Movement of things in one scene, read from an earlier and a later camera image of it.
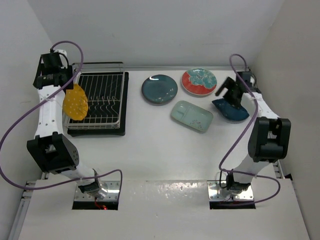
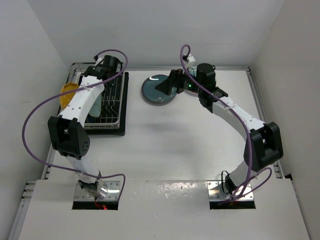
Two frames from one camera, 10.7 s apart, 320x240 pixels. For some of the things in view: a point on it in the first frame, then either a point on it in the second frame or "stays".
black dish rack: x=107 y=94 stays
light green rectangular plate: x=192 y=115 → x=96 y=109
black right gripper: x=229 y=83 → x=176 y=77
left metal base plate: x=102 y=191 stays
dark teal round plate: x=159 y=89 stays
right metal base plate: x=218 y=191 stays
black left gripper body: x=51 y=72 → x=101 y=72
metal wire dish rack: x=103 y=84 stays
